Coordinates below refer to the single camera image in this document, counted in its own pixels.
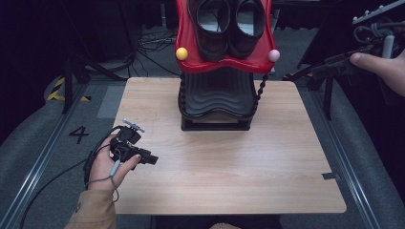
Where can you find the black tape strip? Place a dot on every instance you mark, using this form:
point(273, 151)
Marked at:
point(330, 176)

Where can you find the black leather shoe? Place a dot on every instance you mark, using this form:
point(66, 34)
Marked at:
point(210, 31)
point(246, 28)

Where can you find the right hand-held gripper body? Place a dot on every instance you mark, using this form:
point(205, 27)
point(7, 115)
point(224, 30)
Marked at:
point(366, 47)

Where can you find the red and black shoe rack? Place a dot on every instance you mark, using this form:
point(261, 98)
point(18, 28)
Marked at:
point(219, 92)

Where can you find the person's left hand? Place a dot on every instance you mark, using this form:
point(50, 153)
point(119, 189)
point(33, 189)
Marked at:
point(103, 168)

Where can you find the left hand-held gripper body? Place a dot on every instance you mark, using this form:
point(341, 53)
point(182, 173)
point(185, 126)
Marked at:
point(125, 143)

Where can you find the black metal stand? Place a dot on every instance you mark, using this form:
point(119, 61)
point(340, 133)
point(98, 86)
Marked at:
point(78, 79)
point(328, 95)

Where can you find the person's right hand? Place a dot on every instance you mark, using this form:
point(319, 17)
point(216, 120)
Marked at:
point(385, 71)

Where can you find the yellow and black floor tape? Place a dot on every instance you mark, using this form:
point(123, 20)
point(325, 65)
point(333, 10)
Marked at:
point(62, 92)

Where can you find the person's tan jacket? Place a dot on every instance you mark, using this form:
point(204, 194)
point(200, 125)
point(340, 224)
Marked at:
point(94, 211)

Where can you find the metal floor rail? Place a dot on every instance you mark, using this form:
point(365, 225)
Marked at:
point(41, 159)
point(347, 165)

